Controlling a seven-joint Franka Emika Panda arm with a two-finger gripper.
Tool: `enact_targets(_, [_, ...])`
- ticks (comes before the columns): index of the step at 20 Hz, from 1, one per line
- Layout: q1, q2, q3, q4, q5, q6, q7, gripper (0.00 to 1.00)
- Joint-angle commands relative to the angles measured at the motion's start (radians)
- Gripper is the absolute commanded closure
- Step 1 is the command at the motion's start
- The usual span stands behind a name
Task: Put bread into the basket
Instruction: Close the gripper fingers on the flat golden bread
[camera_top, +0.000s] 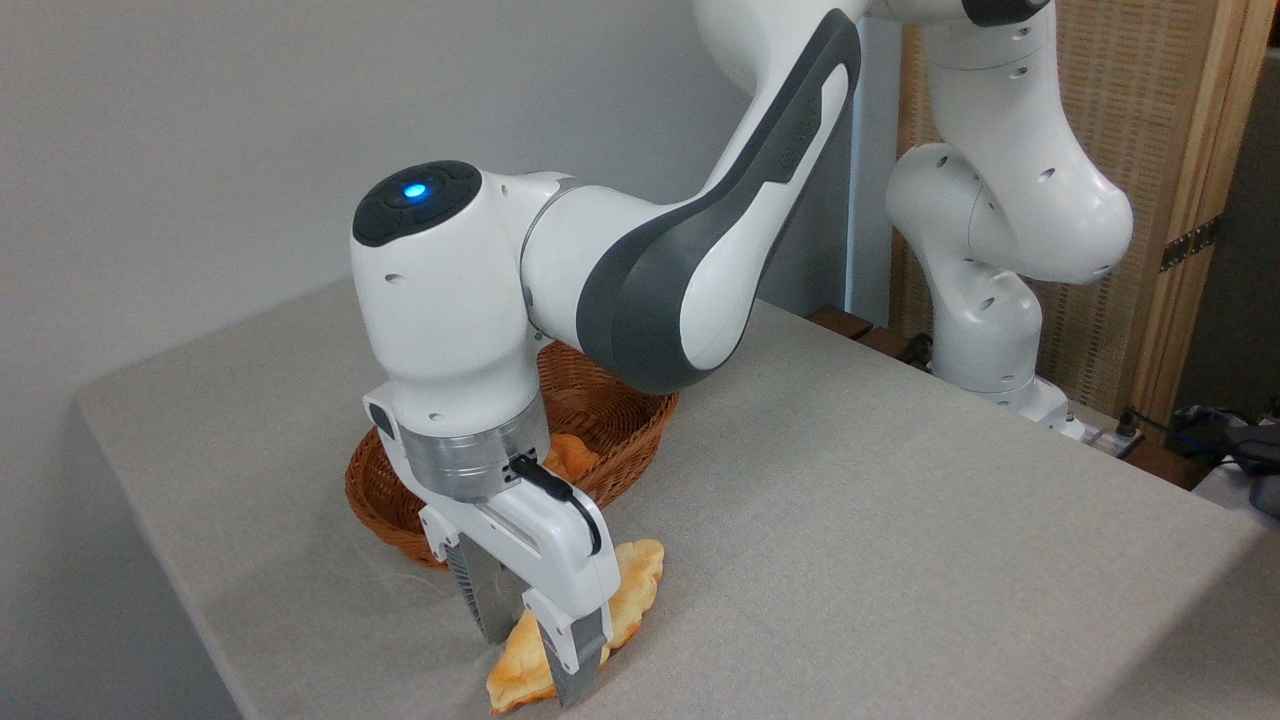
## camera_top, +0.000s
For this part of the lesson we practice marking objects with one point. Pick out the dark grey bag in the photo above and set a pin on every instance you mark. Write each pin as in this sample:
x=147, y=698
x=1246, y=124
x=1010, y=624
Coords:
x=1260, y=470

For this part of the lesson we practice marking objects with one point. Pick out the long braided bread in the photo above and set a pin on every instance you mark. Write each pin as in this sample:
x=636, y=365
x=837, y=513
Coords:
x=635, y=585

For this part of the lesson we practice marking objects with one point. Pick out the wooden rattan folding screen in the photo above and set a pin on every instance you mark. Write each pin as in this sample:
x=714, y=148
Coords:
x=1160, y=110

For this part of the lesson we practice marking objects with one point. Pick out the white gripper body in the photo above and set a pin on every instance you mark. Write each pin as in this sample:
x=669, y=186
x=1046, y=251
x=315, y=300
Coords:
x=560, y=560

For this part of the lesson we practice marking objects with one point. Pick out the grey tablecloth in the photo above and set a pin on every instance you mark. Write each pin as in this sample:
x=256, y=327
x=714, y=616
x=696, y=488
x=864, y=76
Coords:
x=850, y=520

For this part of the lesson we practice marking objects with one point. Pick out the brown wicker basket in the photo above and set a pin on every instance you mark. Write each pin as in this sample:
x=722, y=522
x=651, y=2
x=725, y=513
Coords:
x=620, y=425

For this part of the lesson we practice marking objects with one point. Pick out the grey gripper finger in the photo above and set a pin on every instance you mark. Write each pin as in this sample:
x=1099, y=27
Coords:
x=575, y=655
x=485, y=595

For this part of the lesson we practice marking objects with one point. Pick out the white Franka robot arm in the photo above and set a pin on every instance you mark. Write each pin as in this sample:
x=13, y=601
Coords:
x=450, y=300

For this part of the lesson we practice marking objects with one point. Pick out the black connector plug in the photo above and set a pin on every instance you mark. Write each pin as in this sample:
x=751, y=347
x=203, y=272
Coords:
x=916, y=350

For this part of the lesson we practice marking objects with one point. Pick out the dark metal hinge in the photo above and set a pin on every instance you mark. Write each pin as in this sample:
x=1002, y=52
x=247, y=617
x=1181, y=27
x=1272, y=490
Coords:
x=1190, y=243

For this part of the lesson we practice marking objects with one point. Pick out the small round bread roll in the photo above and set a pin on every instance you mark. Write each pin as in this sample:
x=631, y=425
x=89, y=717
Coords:
x=575, y=458

